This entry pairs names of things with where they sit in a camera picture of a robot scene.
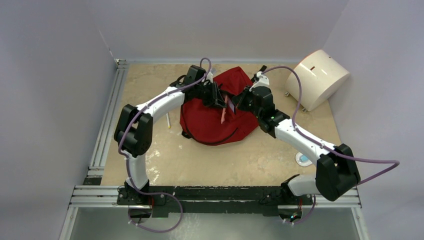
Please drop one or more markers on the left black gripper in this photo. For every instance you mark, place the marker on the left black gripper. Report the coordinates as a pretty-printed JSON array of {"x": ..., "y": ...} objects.
[{"x": 215, "y": 99}]

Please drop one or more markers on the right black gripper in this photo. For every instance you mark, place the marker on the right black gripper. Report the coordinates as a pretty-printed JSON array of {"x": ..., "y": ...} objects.
[{"x": 239, "y": 101}]

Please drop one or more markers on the red backpack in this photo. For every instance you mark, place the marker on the red backpack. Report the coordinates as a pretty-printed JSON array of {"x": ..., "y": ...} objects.
[{"x": 203, "y": 124}]

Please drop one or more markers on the yellow pen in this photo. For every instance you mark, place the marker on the yellow pen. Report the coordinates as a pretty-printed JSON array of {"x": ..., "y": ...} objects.
[{"x": 168, "y": 119}]

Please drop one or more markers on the orange pencil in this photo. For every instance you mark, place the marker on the orange pencil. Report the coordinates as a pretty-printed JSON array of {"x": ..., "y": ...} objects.
[{"x": 224, "y": 110}]

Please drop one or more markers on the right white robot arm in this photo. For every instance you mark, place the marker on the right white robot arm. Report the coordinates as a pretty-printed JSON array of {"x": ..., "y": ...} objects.
[{"x": 336, "y": 173}]

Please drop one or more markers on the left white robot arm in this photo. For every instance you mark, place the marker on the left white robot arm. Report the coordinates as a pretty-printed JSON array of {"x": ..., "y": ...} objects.
[{"x": 134, "y": 130}]

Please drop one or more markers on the cream round lunch box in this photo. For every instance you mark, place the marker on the cream round lunch box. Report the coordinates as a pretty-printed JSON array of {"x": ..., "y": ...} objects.
[{"x": 320, "y": 77}]

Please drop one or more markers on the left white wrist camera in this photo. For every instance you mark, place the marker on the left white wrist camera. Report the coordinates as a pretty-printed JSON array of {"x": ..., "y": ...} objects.
[{"x": 212, "y": 73}]

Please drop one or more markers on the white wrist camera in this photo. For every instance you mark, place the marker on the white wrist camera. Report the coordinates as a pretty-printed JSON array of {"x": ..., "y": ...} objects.
[
  {"x": 260, "y": 80},
  {"x": 212, "y": 73}
]

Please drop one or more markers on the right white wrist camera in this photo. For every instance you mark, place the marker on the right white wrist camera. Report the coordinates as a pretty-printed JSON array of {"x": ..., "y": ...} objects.
[{"x": 260, "y": 80}]

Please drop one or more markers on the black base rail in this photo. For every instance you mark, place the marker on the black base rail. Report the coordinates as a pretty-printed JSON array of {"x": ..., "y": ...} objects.
[{"x": 269, "y": 201}]

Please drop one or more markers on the aluminium frame rails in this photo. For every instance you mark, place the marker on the aluminium frame rails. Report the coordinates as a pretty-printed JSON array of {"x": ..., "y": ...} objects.
[{"x": 260, "y": 160}]

